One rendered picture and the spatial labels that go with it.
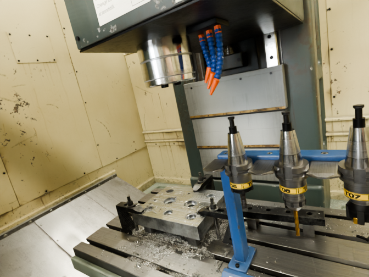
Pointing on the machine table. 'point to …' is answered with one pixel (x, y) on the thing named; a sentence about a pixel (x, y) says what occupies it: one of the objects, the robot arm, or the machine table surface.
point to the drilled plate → (189, 232)
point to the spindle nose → (166, 60)
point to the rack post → (236, 229)
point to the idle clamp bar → (308, 225)
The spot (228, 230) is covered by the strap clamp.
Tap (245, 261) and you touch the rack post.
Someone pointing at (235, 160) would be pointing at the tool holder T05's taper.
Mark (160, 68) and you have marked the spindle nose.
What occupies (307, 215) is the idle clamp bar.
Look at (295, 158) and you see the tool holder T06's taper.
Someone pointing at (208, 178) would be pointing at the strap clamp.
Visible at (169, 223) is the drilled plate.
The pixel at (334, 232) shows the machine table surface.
